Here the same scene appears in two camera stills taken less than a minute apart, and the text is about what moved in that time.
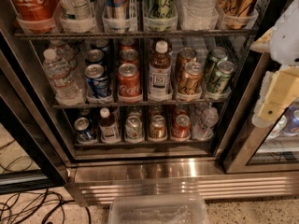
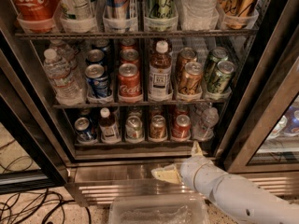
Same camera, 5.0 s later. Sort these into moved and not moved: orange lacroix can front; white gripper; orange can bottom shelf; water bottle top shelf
Moved: white gripper
Not moved: water bottle top shelf; orange can bottom shelf; orange lacroix can front
